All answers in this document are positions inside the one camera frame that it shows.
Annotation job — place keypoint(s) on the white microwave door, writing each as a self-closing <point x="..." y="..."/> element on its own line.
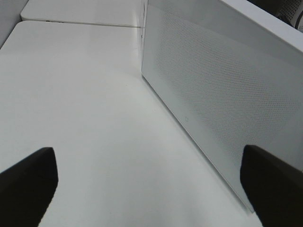
<point x="231" y="72"/>

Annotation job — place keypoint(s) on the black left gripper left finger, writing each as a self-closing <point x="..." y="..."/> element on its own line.
<point x="27" y="188"/>

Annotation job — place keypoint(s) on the white microwave oven body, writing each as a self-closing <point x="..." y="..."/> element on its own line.
<point x="143" y="23"/>

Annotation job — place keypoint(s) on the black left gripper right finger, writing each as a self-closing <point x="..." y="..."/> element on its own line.
<point x="273" y="187"/>

